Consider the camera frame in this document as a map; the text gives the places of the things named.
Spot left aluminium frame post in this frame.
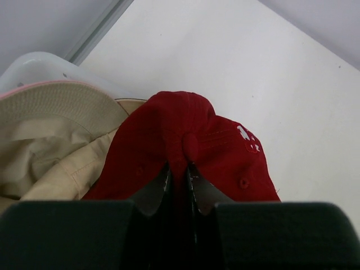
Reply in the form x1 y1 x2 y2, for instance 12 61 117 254
64 0 133 66

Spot beige bucket hat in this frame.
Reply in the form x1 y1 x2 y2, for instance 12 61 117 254
1 85 143 210

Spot pink bucket hat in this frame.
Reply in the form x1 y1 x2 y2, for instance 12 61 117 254
1 80 93 99

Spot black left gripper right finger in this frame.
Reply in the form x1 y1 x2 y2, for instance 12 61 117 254
187 164 233 215

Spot white plastic bin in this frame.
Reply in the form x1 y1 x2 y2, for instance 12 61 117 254
1 52 134 98

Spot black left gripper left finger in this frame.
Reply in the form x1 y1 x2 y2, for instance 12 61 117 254
132 164 171 217

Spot red baseball cap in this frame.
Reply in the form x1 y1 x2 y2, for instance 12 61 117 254
85 92 279 201

